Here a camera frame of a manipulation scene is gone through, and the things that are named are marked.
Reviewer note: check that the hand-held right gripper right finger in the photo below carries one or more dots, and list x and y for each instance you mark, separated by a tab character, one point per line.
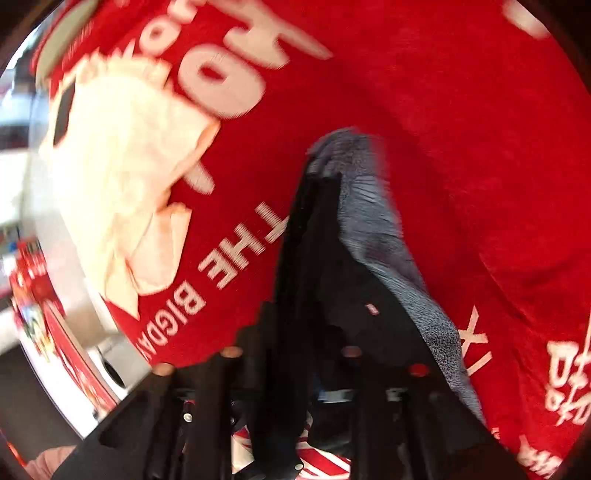
392	415

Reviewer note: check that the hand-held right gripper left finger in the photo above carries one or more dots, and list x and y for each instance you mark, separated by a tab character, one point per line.
258	341

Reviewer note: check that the black pants with blue stripe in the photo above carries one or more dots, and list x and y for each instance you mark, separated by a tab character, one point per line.
364	221

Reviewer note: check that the red striped box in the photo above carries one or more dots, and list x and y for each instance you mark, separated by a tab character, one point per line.
323	461

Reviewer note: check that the red printed box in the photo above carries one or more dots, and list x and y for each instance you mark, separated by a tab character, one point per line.
41	295

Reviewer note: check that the red printed blanket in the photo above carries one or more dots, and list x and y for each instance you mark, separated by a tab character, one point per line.
438	115

